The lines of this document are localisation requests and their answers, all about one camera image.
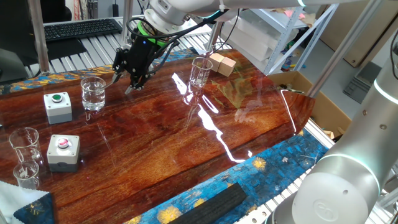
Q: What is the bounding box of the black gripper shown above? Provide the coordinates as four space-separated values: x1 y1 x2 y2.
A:
111 33 163 95

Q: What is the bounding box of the clear glass stirring rod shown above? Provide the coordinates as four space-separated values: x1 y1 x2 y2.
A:
93 73 123 94

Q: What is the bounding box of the glass beaker with water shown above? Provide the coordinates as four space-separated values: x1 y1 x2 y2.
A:
80 76 107 112

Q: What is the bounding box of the small empty glass beaker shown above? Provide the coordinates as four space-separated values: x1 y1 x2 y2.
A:
12 160 41 190

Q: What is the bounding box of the black computer keyboard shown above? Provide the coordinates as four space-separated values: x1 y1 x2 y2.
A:
43 17 124 44

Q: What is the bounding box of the black desk pad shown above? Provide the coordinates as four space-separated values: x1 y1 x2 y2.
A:
45 37 88 62

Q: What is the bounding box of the glossy wood pattern mat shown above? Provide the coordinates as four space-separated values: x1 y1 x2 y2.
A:
0 49 317 224

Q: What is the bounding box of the light wooden block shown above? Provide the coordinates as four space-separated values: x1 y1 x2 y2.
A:
208 52 226 73
217 56 238 78

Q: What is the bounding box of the dark grey monitor stand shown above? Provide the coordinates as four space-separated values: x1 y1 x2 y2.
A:
0 47 30 84

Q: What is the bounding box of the white foam box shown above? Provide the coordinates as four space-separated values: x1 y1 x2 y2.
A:
221 21 276 62

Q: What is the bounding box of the black computer monitor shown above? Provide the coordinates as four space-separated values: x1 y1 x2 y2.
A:
0 0 40 50

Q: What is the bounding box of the black foam block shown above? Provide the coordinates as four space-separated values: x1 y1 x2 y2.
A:
167 182 249 224

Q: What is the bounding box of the white metal shelf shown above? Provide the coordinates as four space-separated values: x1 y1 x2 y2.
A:
217 2 340 76

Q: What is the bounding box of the brown cardboard box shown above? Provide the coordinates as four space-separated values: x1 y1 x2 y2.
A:
266 70 354 141

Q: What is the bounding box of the grey plastic crate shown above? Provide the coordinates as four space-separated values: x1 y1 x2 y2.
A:
343 61 384 104

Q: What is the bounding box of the aluminium frame post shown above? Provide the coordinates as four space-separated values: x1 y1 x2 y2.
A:
27 0 51 77
305 0 386 98
120 0 135 47

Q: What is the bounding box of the green button switch box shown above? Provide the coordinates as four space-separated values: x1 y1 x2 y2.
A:
43 91 73 125

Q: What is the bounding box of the red button switch box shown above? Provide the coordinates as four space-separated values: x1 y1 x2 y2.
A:
46 134 81 173

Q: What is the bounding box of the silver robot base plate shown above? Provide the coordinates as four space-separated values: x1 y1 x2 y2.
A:
239 192 299 224

